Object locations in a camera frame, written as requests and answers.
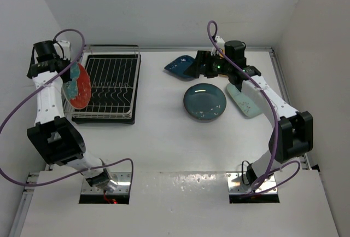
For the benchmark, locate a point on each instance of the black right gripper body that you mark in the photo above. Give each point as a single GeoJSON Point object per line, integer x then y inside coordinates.
{"type": "Point", "coordinates": [216, 65]}

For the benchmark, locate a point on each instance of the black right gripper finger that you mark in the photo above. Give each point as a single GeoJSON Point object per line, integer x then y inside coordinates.
{"type": "Point", "coordinates": [201, 58]}
{"type": "Point", "coordinates": [195, 70]}

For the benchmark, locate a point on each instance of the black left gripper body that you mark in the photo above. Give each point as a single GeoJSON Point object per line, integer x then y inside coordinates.
{"type": "Point", "coordinates": [64, 63]}

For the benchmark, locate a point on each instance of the navy leaf-shaped dish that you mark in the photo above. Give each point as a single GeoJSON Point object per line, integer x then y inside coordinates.
{"type": "Point", "coordinates": [179, 65]}

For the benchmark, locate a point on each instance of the red teal floral plate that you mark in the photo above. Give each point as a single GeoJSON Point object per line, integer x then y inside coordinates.
{"type": "Point", "coordinates": [78, 90]}

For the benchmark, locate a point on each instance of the dark teal round plate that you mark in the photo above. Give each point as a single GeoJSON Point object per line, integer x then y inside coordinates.
{"type": "Point", "coordinates": [204, 102]}

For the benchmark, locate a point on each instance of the pale green rectangular plate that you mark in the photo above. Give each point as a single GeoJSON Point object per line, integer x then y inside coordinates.
{"type": "Point", "coordinates": [244, 103]}

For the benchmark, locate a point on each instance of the yellow dotted scalloped plate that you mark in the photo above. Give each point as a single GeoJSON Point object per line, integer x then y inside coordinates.
{"type": "Point", "coordinates": [222, 76]}

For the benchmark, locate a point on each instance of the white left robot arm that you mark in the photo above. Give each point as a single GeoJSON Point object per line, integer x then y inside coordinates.
{"type": "Point", "coordinates": [53, 135]}

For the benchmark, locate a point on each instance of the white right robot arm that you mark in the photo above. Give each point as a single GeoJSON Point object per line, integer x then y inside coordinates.
{"type": "Point", "coordinates": [292, 134]}

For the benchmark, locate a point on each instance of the black drip tray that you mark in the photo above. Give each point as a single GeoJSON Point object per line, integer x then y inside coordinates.
{"type": "Point", "coordinates": [109, 83]}

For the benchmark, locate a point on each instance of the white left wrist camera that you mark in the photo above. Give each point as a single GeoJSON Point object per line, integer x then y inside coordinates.
{"type": "Point", "coordinates": [63, 49]}

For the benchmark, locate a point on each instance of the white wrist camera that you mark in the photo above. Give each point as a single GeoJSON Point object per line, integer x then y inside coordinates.
{"type": "Point", "coordinates": [63, 49]}
{"type": "Point", "coordinates": [220, 44]}

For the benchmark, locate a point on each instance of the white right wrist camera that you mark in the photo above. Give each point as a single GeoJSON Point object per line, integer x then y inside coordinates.
{"type": "Point", "coordinates": [220, 44]}

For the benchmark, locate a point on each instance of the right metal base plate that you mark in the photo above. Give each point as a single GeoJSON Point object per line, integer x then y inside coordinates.
{"type": "Point", "coordinates": [236, 184]}

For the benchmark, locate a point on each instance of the metal base plate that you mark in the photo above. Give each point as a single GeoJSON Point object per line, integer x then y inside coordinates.
{"type": "Point", "coordinates": [236, 184]}
{"type": "Point", "coordinates": [119, 184]}

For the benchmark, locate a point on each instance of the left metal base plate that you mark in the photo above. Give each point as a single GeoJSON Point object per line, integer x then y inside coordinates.
{"type": "Point", "coordinates": [119, 184]}

